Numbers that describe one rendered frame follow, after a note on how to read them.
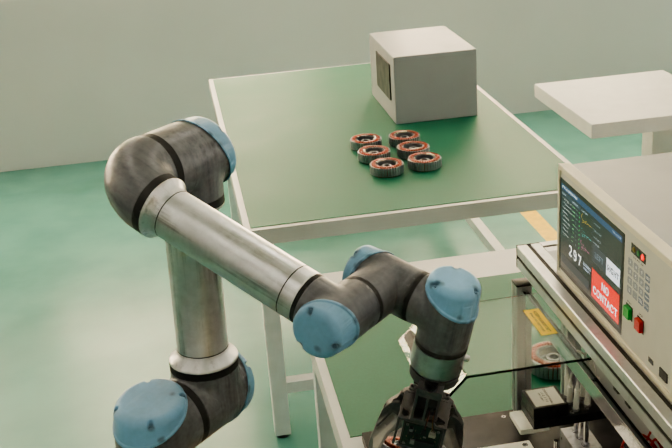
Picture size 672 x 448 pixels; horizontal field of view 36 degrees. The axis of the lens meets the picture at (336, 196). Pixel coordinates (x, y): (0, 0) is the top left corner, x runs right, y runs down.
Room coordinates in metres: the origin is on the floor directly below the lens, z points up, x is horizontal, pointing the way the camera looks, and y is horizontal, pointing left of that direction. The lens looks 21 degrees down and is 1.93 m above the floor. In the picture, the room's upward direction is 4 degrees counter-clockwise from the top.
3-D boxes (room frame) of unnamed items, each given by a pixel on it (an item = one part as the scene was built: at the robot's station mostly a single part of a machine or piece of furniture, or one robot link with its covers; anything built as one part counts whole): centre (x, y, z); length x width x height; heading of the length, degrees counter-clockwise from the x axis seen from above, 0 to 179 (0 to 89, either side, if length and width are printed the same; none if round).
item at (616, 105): (2.42, -0.72, 0.98); 0.37 x 0.35 x 0.46; 8
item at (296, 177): (3.82, -0.13, 0.38); 1.85 x 1.10 x 0.75; 8
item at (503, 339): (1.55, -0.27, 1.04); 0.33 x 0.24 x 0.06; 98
